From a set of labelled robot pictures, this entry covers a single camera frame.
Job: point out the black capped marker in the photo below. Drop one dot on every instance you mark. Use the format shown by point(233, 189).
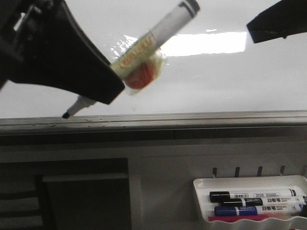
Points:
point(217, 196)
point(264, 201)

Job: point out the white plastic marker tray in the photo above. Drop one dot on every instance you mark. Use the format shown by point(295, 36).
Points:
point(205, 207)

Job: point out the dark chair under board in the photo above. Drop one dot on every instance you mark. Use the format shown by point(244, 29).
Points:
point(65, 195)

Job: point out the black capped marker top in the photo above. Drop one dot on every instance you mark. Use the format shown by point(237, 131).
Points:
point(217, 196)

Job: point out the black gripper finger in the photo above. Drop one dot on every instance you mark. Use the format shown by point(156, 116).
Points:
point(41, 43)
point(285, 18)

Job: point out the black capped marker middle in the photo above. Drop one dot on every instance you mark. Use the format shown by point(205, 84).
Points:
point(264, 201)

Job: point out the taped black whiteboard marker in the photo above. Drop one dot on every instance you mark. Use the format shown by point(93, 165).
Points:
point(148, 50)

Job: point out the pink eraser block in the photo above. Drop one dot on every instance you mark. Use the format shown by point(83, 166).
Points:
point(236, 218)

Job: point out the blue capped whiteboard marker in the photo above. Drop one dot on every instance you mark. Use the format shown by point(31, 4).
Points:
point(259, 210)

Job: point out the white whiteboard with grey frame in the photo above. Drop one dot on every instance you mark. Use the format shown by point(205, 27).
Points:
point(214, 75)

